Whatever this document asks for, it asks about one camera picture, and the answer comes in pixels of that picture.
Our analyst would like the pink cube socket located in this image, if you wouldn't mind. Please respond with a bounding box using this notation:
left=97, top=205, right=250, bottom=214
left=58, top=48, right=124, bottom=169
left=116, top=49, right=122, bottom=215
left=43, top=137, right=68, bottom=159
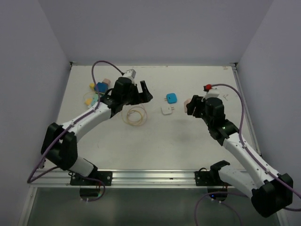
left=184, top=99, right=191, bottom=113

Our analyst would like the yellow charging cable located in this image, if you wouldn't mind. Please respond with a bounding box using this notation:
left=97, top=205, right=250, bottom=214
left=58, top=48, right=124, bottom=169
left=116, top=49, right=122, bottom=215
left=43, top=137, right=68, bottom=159
left=82, top=91, right=145, bottom=125

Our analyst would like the pink charging cable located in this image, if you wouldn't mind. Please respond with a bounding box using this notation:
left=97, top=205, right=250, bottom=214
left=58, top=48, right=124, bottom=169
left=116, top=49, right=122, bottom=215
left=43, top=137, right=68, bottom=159
left=121, top=105, right=148, bottom=127

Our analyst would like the light blue plug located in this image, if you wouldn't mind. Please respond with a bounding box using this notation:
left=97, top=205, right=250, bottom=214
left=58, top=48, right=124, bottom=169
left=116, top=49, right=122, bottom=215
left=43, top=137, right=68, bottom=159
left=165, top=93, right=177, bottom=104

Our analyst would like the teal plug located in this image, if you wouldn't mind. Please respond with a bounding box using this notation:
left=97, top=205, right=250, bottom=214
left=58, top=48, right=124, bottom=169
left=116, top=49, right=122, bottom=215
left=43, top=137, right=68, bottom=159
left=91, top=99, right=98, bottom=106

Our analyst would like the yellow plug with cable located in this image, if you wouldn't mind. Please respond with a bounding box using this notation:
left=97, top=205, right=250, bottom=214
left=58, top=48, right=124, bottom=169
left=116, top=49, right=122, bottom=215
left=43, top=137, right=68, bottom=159
left=85, top=98, right=93, bottom=106

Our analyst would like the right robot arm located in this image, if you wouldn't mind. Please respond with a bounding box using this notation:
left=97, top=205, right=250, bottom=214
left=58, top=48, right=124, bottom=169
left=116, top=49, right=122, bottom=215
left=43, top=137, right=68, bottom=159
left=186, top=95, right=293, bottom=218

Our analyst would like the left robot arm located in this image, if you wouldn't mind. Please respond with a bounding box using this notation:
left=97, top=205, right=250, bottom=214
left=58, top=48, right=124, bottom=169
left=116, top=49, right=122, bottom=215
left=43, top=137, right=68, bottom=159
left=41, top=77, right=153, bottom=185

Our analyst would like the dark blue cube socket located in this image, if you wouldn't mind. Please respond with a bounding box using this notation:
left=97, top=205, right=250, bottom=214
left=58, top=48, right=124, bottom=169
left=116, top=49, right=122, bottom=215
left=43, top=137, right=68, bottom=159
left=94, top=82, right=109, bottom=94

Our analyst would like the green plug on blue cube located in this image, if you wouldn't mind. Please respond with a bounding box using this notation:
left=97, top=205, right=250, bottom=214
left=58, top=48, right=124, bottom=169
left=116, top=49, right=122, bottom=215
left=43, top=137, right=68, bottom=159
left=93, top=94, right=102, bottom=102

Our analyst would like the yellow plug on blue cube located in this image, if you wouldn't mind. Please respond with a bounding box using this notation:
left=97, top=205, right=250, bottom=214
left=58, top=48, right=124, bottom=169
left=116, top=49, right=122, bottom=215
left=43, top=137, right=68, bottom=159
left=89, top=83, right=95, bottom=90

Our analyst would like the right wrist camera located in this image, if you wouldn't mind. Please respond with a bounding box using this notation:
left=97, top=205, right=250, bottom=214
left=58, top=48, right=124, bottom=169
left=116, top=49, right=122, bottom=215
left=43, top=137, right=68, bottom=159
left=203, top=84, right=220, bottom=99

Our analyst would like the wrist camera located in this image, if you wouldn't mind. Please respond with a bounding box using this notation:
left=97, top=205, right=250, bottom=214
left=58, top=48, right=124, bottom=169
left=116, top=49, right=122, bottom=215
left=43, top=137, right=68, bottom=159
left=203, top=84, right=220, bottom=99
left=123, top=69, right=136, bottom=85

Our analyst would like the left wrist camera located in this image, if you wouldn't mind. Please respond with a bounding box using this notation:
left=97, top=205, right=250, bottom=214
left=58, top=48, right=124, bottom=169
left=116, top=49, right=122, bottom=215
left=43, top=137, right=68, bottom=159
left=123, top=69, right=136, bottom=85

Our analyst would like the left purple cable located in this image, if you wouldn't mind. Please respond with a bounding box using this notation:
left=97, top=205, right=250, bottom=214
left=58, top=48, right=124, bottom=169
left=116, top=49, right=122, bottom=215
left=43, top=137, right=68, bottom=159
left=27, top=60, right=125, bottom=184

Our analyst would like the aluminium right rail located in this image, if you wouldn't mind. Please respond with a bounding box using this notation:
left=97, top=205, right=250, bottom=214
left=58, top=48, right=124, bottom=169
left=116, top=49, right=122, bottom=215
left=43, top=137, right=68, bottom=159
left=230, top=62, right=262, bottom=156

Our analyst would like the aluminium rail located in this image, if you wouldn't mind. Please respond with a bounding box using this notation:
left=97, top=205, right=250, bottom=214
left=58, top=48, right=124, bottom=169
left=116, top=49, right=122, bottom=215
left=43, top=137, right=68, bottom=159
left=30, top=168, right=257, bottom=188
left=230, top=62, right=262, bottom=156

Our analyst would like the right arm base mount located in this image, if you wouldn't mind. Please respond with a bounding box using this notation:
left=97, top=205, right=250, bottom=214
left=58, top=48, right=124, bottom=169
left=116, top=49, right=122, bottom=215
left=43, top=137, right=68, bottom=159
left=194, top=160, right=230, bottom=186

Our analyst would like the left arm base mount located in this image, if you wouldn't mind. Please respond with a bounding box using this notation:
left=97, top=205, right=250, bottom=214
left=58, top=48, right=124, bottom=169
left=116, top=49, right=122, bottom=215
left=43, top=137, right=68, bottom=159
left=68, top=171, right=113, bottom=186

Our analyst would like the aluminium front rail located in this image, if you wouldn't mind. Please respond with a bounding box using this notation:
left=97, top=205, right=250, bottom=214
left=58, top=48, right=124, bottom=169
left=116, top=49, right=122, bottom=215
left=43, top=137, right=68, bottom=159
left=30, top=168, right=257, bottom=188

